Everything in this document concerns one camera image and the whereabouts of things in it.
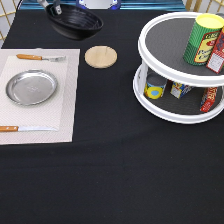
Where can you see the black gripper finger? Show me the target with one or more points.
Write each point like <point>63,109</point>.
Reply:
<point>57,7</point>

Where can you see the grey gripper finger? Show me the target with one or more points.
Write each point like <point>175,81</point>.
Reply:
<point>43,3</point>

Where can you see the black ribbed bowl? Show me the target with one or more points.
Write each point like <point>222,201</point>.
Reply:
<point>74,22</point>

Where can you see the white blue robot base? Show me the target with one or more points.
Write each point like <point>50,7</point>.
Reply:
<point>99,4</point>

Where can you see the round silver metal plate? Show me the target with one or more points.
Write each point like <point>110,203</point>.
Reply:
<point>31,87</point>

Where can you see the white two-tier lazy Susan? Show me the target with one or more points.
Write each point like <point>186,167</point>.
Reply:
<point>161,45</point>

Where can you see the round wooden coaster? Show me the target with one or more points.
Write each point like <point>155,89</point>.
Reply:
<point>100,57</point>

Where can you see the beige woven placemat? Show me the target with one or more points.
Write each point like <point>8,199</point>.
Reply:
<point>57,112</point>

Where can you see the yellow blue can lower shelf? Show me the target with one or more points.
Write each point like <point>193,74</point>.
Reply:
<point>155,86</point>

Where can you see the blue yellow box lower shelf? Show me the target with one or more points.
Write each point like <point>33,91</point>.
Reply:
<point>178,90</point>

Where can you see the green yellow parmesan canister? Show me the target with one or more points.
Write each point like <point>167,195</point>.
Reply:
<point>204,33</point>

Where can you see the red raisins box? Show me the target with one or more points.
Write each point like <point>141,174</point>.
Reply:
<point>216,60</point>

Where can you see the red box lower shelf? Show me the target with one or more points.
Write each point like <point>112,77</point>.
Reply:
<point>208,99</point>

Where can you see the wooden handled fork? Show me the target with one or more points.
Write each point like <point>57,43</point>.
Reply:
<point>40,58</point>

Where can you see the wooden handled knife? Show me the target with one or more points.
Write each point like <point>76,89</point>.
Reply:
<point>25,128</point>

